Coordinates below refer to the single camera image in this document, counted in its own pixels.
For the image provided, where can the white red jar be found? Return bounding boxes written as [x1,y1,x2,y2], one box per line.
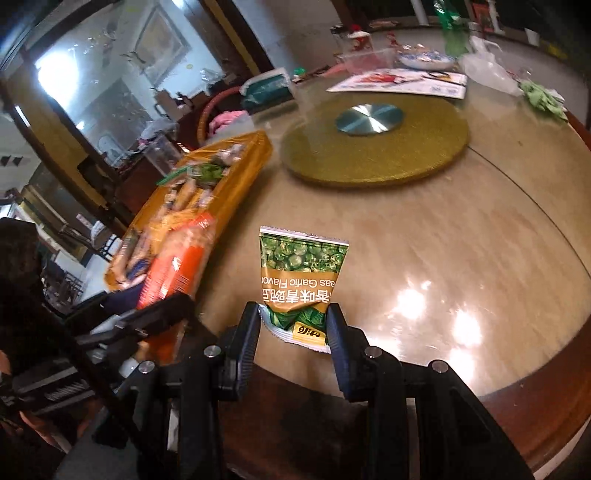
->
[348,24,373,52]

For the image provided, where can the blue patterned plate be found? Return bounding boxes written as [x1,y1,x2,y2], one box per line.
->
[399,50,456,71]

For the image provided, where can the clear plastic pitcher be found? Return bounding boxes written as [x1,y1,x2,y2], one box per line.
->
[143,135,183,176]

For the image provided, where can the white plastic bag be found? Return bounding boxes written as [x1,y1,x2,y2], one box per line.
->
[459,36,522,97]

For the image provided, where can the printed advertising poster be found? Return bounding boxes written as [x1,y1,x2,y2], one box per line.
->
[327,68,468,100]

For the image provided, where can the pink cloth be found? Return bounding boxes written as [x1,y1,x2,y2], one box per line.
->
[207,110,247,137]

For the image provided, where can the green pea packet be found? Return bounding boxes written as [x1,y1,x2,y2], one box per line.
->
[259,226,349,354]

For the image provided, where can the orange soda cracker pack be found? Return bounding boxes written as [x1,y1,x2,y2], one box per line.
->
[136,212,216,309]

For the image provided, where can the green crumpled cloth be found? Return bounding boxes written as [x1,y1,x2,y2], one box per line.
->
[519,80,568,121]

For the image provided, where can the clear plastic container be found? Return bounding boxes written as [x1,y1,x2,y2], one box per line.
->
[341,48,398,75]

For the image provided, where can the gold glitter turntable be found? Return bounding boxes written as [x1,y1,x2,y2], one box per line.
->
[280,93,470,188]

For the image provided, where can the teal tissue box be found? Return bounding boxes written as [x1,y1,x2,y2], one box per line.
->
[239,68,294,114]

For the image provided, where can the yellow taped tray box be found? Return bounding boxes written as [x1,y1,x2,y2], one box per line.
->
[104,130,273,291]

